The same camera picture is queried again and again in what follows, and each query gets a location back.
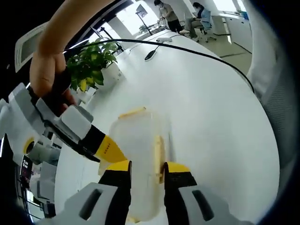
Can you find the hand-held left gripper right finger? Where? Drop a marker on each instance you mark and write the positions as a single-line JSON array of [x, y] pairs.
[[199, 204]]

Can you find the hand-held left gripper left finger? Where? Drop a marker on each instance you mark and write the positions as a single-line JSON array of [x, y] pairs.
[[105, 201]]

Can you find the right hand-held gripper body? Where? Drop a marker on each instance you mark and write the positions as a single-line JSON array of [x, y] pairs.
[[16, 117]]

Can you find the clear plastic buckle container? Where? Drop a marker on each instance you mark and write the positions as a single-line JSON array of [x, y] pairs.
[[138, 145]]

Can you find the person's right hand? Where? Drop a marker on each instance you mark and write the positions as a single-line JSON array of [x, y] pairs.
[[43, 72]]

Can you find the dark display screen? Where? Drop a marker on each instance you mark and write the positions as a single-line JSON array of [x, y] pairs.
[[25, 168]]

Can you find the green potted plant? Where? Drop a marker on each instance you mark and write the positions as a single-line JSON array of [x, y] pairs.
[[91, 63]]

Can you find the ceiling air conditioner vent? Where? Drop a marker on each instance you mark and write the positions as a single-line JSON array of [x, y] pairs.
[[28, 47]]

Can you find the black oval device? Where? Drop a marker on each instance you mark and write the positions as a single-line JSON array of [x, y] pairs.
[[150, 54]]

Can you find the white device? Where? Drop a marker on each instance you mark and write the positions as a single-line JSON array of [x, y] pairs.
[[164, 39]]

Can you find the screen on tripod stand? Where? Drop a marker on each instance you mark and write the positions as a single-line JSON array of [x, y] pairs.
[[141, 11]]

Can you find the blue office chair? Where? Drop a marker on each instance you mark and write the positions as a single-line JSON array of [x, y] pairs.
[[207, 22]]

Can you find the white desk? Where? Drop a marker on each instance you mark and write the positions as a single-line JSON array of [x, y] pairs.
[[234, 30]]

